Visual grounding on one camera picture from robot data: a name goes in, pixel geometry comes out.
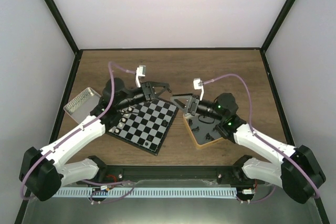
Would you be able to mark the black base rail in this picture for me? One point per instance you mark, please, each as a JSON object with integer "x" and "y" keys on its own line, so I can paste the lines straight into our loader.
{"x": 224, "y": 175}

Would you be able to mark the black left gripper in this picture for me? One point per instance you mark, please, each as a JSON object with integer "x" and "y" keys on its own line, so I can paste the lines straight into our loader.
{"x": 147, "y": 89}

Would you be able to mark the silver metal tray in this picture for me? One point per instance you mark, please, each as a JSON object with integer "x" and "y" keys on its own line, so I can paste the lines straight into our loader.
{"x": 82, "y": 104}

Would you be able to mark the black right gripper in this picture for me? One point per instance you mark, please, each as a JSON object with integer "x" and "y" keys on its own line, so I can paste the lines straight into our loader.
{"x": 194, "y": 102}

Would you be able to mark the light blue slotted strip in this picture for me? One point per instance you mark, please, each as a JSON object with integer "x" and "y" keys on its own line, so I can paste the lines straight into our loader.
{"x": 142, "y": 192}

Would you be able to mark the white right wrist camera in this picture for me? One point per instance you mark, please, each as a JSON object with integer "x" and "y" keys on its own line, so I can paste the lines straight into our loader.
{"x": 199, "y": 85}

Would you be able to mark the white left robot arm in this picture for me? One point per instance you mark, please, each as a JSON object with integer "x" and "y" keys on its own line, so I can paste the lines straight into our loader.
{"x": 45, "y": 171}

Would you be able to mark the black white chessboard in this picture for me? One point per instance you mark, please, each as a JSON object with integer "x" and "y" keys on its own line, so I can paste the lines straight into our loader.
{"x": 143, "y": 123}

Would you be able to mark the black enclosure frame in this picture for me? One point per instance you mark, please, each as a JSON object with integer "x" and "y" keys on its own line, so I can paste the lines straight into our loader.
{"x": 78, "y": 54}

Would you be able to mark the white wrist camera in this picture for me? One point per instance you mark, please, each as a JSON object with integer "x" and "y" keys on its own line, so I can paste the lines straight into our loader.
{"x": 139, "y": 73}
{"x": 199, "y": 85}

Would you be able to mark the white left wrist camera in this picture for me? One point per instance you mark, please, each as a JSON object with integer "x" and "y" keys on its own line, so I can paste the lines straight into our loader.
{"x": 139, "y": 73}

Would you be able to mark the tan metal tray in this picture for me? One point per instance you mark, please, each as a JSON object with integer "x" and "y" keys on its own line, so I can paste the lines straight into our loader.
{"x": 201, "y": 130}

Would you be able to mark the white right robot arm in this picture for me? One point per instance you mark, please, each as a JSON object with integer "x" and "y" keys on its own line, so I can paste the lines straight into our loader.
{"x": 294, "y": 169}

